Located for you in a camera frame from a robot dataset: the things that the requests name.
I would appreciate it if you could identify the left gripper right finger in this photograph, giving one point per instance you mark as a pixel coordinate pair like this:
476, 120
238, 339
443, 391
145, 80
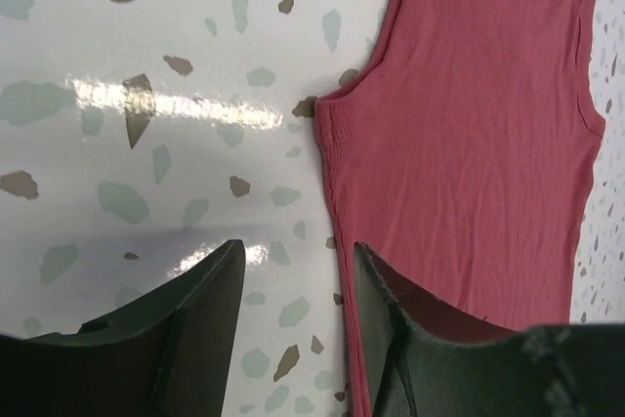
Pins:
423, 357

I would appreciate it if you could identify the red tank top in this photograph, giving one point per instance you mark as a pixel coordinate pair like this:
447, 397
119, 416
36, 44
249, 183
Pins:
463, 155

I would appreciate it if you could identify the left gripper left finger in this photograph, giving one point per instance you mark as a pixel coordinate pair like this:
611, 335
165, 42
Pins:
166, 353

